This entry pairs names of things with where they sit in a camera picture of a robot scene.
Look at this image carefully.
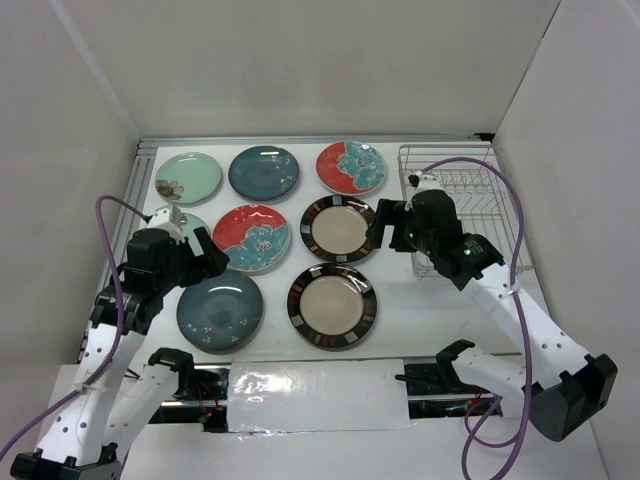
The black rimmed beige plate front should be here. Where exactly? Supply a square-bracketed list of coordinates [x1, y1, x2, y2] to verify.
[286, 263, 378, 350]

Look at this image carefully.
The black rimmed beige plate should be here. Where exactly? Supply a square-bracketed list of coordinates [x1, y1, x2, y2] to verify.
[299, 194, 375, 263]
[286, 263, 378, 350]

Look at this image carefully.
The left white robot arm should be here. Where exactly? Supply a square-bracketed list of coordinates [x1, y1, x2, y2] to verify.
[10, 226, 229, 479]

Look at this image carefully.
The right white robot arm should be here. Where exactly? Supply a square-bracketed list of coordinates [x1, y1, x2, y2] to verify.
[367, 190, 618, 442]

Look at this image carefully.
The red teal floral plate middle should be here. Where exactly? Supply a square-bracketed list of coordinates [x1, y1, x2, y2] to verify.
[212, 204, 291, 273]

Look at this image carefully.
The red teal floral plate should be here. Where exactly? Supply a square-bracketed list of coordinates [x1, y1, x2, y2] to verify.
[212, 204, 291, 273]
[315, 141, 387, 196]

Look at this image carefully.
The mint green flower plate front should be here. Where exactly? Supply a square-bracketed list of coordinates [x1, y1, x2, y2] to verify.
[180, 213, 209, 243]

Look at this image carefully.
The mint green flower plate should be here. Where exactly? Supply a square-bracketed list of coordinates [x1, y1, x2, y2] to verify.
[155, 152, 222, 205]
[180, 213, 209, 243]

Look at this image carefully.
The dark teal plate front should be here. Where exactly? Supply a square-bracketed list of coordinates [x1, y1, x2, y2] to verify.
[176, 271, 264, 354]

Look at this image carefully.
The dark teal plate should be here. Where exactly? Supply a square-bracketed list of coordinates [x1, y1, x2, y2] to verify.
[176, 271, 264, 354]
[228, 145, 300, 202]

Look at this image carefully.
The black rimmed beige plate back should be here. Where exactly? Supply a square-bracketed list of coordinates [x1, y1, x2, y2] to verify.
[299, 194, 375, 263]

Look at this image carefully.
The red teal floral plate back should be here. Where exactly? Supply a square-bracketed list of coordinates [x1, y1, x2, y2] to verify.
[315, 141, 387, 196]

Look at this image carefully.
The mint green flower plate back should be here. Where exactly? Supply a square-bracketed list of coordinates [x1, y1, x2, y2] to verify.
[155, 152, 222, 205]

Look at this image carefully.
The dark teal plate back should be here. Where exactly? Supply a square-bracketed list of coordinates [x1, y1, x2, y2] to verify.
[228, 145, 300, 202]

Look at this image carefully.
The white foil cover sheet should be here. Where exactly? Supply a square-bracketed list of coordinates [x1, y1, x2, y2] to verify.
[227, 360, 411, 434]

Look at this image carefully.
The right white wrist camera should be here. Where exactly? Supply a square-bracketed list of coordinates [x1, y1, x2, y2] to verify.
[407, 172, 442, 201]

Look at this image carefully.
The white wire dish rack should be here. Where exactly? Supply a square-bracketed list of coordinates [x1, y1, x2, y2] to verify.
[398, 141, 519, 263]

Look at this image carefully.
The aluminium frame rail left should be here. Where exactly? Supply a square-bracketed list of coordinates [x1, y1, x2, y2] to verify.
[74, 149, 159, 364]

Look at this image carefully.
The aluminium frame rail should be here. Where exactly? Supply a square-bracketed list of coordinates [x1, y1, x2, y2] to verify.
[138, 133, 495, 151]
[74, 149, 159, 364]

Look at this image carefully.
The aluminium frame rail back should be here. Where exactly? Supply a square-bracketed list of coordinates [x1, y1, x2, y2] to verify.
[138, 133, 495, 151]

